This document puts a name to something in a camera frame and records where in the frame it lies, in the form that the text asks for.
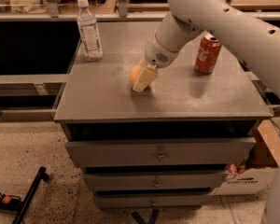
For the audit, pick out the white cardboard box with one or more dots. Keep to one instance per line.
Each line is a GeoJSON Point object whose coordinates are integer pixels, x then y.
{"type": "Point", "coordinates": [257, 171]}

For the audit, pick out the black metal stand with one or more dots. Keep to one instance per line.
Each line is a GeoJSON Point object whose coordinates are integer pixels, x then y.
{"type": "Point", "coordinates": [19, 205]}

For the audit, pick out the grey drawer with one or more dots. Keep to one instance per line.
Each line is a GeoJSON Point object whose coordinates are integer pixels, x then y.
{"type": "Point", "coordinates": [154, 180]}
{"type": "Point", "coordinates": [149, 200]}
{"type": "Point", "coordinates": [122, 153]}

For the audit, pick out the clear plastic water bottle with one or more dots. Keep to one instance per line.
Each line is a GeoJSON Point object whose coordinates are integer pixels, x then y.
{"type": "Point", "coordinates": [89, 32]}

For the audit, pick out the orange fruit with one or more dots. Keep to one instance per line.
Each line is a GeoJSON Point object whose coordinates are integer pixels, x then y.
{"type": "Point", "coordinates": [139, 77]}

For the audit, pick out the top grey drawer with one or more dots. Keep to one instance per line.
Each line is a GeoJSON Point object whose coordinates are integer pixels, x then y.
{"type": "Point", "coordinates": [122, 153]}

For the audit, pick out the bottom grey drawer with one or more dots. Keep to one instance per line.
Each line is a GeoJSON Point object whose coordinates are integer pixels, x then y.
{"type": "Point", "coordinates": [149, 200]}

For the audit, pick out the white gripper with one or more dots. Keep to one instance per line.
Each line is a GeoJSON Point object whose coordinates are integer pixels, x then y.
{"type": "Point", "coordinates": [155, 54]}

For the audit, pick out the middle grey drawer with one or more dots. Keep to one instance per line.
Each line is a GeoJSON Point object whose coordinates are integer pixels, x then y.
{"type": "Point", "coordinates": [154, 180]}

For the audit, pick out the grey drawer cabinet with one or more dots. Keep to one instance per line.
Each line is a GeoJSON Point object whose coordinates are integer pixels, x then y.
{"type": "Point", "coordinates": [99, 103]}

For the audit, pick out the red cola can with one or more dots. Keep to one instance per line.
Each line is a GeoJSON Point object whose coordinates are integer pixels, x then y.
{"type": "Point", "coordinates": [207, 54]}

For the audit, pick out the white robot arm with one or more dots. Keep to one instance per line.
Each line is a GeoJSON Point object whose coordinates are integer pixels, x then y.
{"type": "Point", "coordinates": [252, 41]}

